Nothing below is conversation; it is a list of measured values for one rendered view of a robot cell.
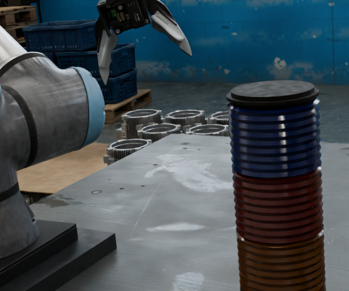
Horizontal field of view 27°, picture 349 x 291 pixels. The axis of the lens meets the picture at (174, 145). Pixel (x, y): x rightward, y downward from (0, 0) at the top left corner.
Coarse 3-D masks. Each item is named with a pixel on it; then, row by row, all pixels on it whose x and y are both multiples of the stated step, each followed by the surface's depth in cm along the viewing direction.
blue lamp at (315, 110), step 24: (240, 120) 46; (264, 120) 45; (288, 120) 45; (312, 120) 46; (240, 144) 47; (264, 144) 45; (288, 144) 45; (312, 144) 46; (240, 168) 47; (264, 168) 46; (288, 168) 46; (312, 168) 47
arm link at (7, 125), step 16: (0, 96) 118; (16, 96) 121; (0, 112) 117; (16, 112) 119; (0, 128) 116; (16, 128) 118; (32, 128) 120; (0, 144) 116; (16, 144) 119; (32, 144) 121; (0, 160) 117; (16, 160) 120; (32, 160) 124; (0, 176) 117; (16, 176) 122; (0, 192) 117
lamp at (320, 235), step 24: (240, 240) 49; (312, 240) 48; (240, 264) 50; (264, 264) 48; (288, 264) 47; (312, 264) 48; (240, 288) 51; (264, 288) 48; (288, 288) 48; (312, 288) 48
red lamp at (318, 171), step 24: (240, 192) 48; (264, 192) 46; (288, 192) 46; (312, 192) 47; (240, 216) 48; (264, 216) 47; (288, 216) 47; (312, 216) 47; (264, 240) 47; (288, 240) 47
